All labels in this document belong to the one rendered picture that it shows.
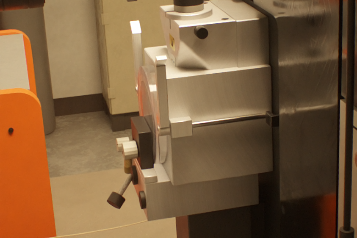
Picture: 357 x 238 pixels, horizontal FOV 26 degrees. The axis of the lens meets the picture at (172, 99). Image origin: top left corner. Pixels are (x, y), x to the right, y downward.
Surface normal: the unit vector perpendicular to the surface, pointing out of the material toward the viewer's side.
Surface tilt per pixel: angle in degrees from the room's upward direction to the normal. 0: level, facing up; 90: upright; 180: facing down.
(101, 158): 0
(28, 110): 90
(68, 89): 90
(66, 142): 0
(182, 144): 90
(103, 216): 0
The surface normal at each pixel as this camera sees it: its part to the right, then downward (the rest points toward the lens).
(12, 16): -0.18, 0.33
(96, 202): -0.05, -0.94
